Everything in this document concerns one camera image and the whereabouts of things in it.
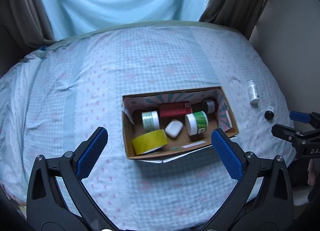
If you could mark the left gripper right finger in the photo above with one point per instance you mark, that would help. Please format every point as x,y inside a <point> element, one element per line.
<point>262,198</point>

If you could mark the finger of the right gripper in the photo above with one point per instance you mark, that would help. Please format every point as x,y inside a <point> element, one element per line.
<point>294,136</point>
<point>309,118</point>

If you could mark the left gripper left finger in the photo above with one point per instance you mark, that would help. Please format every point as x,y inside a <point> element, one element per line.
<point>57,199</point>

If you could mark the white pill bottle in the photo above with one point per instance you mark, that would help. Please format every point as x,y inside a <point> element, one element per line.
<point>252,92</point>

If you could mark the red silver small jar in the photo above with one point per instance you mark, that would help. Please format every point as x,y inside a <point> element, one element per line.
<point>208,106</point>

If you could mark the green striped white-lid jar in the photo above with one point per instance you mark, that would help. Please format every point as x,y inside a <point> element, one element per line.
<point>196,123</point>

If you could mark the yellow tape roll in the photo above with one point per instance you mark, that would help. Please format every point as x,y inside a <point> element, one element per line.
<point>150,142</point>

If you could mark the white earbuds case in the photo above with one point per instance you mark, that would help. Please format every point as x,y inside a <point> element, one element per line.
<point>174,128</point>

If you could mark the red carton box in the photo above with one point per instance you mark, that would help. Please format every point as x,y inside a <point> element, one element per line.
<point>174,109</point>

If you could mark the pale green cream jar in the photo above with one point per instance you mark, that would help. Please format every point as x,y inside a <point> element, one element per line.
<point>150,121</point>

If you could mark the cardboard box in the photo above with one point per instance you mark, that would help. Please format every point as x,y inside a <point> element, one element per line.
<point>134,105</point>

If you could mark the person right hand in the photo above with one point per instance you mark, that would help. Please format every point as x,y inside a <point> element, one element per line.
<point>311,173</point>

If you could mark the left grey curtain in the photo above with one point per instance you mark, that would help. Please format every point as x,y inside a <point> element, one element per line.
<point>27,23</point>

